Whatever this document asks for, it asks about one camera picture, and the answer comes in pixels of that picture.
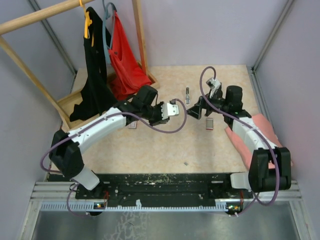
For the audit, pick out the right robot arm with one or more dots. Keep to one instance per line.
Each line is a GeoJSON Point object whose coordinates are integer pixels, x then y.
{"type": "Point", "coordinates": [269, 165]}

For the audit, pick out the right red staple box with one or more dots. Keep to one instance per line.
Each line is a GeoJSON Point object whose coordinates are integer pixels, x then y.
{"type": "Point", "coordinates": [209, 124]}

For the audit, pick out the black hanging garment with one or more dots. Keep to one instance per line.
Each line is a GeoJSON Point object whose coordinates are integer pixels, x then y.
{"type": "Point", "coordinates": [96, 95]}

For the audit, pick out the red hanging garment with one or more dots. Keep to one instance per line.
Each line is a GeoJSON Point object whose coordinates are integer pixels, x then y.
{"type": "Point", "coordinates": [129, 76]}

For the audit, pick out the yellow clothes hanger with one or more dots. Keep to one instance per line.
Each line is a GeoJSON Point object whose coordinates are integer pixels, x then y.
{"type": "Point", "coordinates": [87, 20]}

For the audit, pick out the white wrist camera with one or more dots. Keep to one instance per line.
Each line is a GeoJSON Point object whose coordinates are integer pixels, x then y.
{"type": "Point", "coordinates": [169, 110]}
{"type": "Point", "coordinates": [214, 84]}

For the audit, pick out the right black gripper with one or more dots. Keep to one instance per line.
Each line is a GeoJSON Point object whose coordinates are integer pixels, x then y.
{"type": "Point", "coordinates": [195, 111]}

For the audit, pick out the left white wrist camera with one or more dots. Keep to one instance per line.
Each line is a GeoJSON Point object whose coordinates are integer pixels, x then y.
{"type": "Point", "coordinates": [169, 110]}

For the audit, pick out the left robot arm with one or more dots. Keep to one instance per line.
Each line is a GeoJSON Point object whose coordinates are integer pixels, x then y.
{"type": "Point", "coordinates": [68, 147]}

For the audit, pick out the left red staple box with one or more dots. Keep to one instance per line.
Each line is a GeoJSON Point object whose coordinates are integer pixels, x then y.
{"type": "Point", "coordinates": [133, 125]}

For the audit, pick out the red staple box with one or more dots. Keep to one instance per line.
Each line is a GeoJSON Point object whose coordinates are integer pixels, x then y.
{"type": "Point", "coordinates": [133, 125]}
{"type": "Point", "coordinates": [209, 124]}

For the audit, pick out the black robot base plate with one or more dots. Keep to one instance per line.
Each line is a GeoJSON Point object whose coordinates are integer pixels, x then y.
{"type": "Point", "coordinates": [163, 190]}

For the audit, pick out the aluminium frame rail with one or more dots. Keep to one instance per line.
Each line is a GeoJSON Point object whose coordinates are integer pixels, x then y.
{"type": "Point", "coordinates": [60, 196]}

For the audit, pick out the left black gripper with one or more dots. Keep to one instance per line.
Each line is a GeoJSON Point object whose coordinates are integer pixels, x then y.
{"type": "Point", "coordinates": [159, 121]}

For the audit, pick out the pink folded towel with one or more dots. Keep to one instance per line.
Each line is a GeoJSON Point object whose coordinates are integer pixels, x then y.
{"type": "Point", "coordinates": [266, 128]}

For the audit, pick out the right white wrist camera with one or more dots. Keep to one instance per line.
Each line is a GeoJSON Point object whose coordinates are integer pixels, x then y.
{"type": "Point", "coordinates": [214, 84]}

